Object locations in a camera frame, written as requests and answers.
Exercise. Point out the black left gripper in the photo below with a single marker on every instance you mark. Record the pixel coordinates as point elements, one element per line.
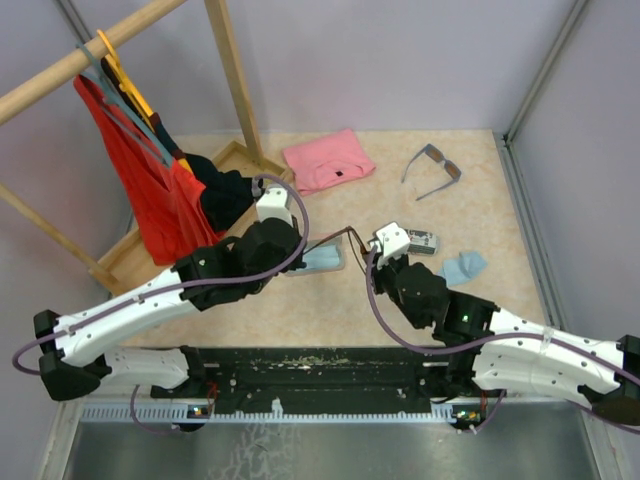
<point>297,262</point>

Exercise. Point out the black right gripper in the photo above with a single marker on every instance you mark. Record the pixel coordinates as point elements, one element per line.
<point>378,273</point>

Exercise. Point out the flag newspaper print glasses case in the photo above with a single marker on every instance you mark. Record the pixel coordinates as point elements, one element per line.
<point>423,242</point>

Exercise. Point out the light blue cleaning cloth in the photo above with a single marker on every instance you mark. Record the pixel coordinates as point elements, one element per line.
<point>323,258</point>

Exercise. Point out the pink glasses case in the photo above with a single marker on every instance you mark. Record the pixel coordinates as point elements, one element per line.
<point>337,241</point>

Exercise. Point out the tortoiseshell brown sunglasses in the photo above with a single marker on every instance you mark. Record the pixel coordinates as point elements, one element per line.
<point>358,247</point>

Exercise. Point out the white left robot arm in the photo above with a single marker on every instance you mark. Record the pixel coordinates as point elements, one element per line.
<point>82,352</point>

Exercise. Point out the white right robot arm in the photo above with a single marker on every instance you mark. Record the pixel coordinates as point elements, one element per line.
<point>495,350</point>

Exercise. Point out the dark navy garment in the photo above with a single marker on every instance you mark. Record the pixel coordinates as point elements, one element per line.
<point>227,194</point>

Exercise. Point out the red hanging shirt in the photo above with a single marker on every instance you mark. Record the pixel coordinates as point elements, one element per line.
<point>165,200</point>

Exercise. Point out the folded pink shirt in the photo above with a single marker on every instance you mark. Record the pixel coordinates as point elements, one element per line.
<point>327,161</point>

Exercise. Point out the grey blue hanger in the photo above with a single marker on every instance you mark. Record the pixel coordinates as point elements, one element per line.
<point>143,133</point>

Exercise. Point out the yellow hanger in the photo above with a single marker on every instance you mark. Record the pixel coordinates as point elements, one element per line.
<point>154,129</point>

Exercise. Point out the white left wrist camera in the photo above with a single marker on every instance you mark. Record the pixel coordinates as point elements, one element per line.
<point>274,204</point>

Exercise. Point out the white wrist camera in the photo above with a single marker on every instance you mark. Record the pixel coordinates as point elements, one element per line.
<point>391,243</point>
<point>274,204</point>

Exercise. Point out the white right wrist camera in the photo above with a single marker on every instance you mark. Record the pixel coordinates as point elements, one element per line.
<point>391,243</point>

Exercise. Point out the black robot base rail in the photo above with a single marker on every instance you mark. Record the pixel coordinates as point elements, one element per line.
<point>330,384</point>

